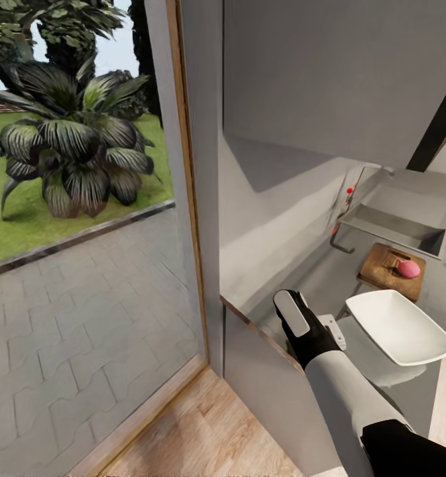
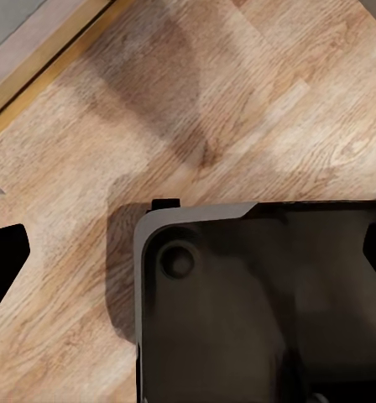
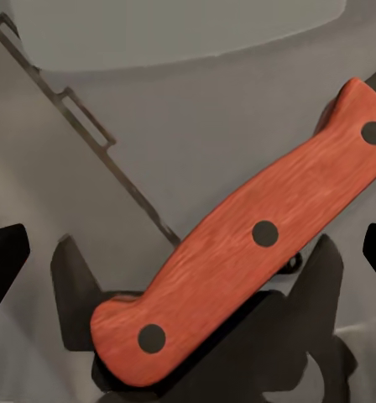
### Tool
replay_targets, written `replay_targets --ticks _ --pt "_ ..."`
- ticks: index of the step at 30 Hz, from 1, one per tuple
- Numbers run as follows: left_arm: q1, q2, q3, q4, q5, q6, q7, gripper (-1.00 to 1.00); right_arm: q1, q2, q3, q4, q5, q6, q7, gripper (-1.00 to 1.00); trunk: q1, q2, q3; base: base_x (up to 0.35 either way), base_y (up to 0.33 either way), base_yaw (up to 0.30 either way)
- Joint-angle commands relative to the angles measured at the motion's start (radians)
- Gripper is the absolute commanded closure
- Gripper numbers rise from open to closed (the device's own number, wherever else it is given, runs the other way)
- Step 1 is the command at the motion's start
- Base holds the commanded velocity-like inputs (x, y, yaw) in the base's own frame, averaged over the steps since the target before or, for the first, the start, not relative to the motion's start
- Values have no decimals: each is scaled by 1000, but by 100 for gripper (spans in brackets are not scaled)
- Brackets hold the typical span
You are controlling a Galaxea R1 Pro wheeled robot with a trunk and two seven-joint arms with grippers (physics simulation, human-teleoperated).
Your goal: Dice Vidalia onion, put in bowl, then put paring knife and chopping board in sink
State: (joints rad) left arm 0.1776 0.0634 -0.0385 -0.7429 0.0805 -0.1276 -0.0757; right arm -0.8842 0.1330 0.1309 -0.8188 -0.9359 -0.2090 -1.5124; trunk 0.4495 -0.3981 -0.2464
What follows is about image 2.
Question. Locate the fixed window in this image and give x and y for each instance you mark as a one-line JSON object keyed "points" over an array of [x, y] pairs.
{"points": [[39, 39]]}

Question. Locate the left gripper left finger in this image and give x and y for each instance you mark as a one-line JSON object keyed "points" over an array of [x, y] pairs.
{"points": [[14, 251]]}

